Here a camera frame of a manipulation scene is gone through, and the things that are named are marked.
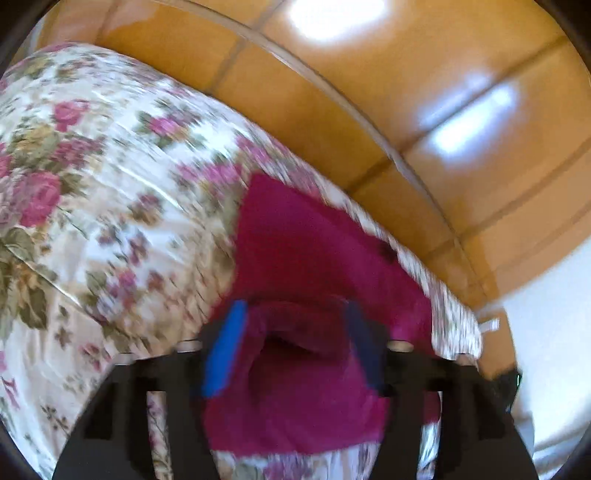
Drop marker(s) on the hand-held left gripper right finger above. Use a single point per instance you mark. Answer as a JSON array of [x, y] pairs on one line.
[[364, 346]]

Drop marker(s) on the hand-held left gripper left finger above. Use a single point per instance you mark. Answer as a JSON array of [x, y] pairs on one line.
[[226, 346]]

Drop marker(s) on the dark red knit garment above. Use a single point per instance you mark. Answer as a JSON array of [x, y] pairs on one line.
[[300, 258]]

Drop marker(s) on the wooden headboard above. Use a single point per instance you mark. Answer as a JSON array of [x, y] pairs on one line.
[[496, 350]]

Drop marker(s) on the wooden wardrobe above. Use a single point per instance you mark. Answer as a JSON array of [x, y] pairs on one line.
[[369, 115]]

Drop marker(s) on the floral bedspread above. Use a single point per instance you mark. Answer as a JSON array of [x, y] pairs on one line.
[[92, 138]]

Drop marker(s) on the white bracket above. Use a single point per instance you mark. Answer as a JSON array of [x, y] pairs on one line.
[[489, 325]]

